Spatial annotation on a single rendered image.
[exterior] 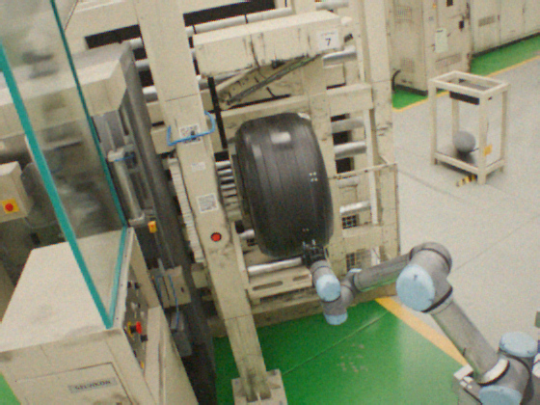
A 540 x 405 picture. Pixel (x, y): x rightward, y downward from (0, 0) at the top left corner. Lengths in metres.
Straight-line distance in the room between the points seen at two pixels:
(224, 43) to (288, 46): 0.26
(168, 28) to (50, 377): 1.17
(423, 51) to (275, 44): 4.38
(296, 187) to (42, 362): 1.01
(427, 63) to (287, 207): 4.79
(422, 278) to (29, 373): 1.15
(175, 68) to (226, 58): 0.33
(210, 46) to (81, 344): 1.22
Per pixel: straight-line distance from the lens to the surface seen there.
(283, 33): 2.10
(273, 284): 2.16
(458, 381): 1.95
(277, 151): 1.85
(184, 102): 1.85
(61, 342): 1.52
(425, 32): 6.34
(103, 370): 1.57
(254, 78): 2.26
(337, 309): 1.73
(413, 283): 1.43
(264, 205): 1.83
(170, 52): 1.81
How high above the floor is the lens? 2.15
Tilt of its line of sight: 29 degrees down
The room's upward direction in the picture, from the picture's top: 11 degrees counter-clockwise
